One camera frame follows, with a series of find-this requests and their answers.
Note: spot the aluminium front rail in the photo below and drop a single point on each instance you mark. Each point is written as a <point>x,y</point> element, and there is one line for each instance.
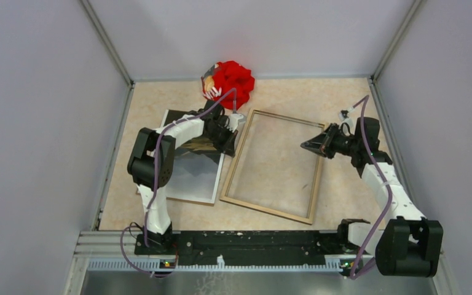
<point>104,262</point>

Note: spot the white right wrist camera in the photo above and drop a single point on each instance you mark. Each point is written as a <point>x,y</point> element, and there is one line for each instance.
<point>345,121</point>

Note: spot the wooden picture frame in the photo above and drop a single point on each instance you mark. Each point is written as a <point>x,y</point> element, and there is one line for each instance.
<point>271,172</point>

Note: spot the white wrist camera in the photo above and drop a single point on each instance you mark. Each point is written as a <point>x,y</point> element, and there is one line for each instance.
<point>236,120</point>
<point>345,121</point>

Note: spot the landscape photo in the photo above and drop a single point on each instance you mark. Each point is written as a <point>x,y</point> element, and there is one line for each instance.
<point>196,169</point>

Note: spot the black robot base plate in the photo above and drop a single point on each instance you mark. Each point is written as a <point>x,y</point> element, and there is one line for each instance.
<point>250,248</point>

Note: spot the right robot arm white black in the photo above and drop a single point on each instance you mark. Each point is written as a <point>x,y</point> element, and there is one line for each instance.
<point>403,241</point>

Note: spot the red crumpled cloth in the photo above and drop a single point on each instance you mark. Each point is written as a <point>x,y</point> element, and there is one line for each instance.
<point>224,76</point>

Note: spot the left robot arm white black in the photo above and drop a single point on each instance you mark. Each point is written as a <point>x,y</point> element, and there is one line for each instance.
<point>152,158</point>

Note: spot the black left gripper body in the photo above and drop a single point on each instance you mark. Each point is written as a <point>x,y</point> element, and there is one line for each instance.
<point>221,136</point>

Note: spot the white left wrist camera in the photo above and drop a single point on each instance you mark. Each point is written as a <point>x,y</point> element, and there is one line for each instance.
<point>236,120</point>

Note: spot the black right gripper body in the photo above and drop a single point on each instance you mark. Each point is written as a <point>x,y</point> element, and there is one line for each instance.
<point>335,142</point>

